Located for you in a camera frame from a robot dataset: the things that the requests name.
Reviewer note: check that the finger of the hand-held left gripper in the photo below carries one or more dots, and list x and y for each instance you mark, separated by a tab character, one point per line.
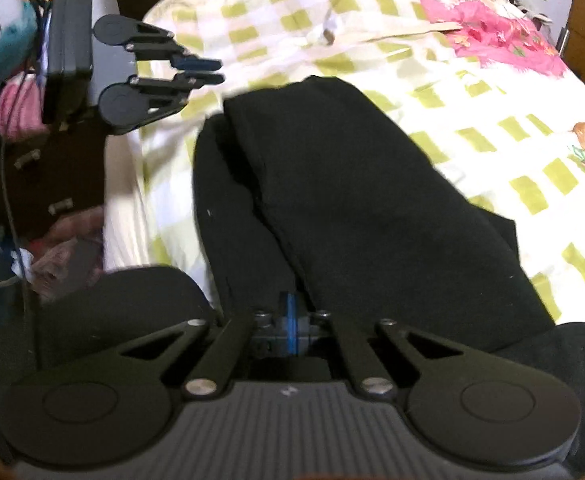
187	82
182	57

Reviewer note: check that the green checked floral blanket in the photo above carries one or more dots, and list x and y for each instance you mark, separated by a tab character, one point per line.
472	110

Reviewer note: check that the black pants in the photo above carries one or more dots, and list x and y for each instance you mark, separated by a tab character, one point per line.
352	185

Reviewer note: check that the pink fuzzy garment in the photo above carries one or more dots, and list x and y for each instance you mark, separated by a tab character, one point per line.
17	107

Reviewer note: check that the person's left hand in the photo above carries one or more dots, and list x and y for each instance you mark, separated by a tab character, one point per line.
70	240

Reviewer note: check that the small white brown item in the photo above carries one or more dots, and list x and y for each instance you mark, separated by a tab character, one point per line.
328	31

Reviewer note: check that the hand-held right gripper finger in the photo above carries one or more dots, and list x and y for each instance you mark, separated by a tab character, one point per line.
294	330
285	330

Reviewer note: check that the teal cloth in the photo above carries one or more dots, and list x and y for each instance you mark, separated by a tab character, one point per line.
10	45

